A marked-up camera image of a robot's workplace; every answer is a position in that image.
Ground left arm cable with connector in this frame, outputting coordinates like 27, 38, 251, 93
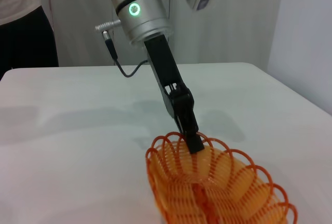
94, 19, 149, 78

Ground orange plastic wire basket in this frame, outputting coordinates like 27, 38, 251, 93
145, 131, 298, 224

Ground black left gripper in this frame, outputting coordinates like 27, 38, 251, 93
144, 34, 205, 155

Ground person in white shirt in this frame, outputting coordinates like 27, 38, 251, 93
0, 0, 59, 82

